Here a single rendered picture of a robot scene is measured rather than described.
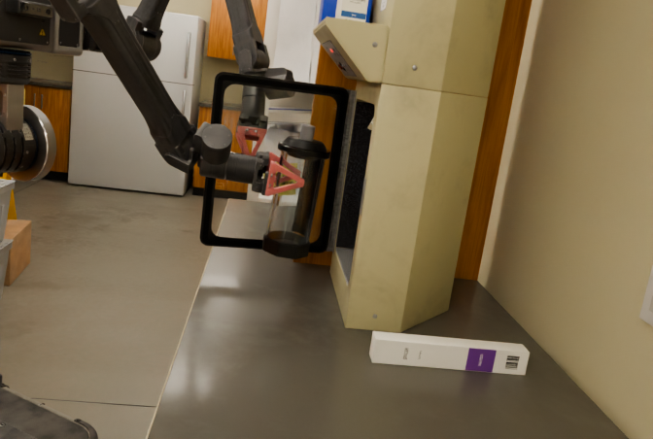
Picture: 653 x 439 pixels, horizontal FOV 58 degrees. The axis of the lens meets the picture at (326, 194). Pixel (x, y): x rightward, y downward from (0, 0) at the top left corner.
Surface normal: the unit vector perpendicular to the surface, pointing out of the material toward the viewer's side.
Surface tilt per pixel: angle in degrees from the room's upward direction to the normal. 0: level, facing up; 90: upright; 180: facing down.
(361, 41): 90
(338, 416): 0
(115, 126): 90
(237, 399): 0
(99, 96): 90
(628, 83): 90
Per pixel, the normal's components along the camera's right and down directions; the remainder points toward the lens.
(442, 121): 0.76, 0.23
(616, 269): -0.99, -0.11
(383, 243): 0.09, 0.21
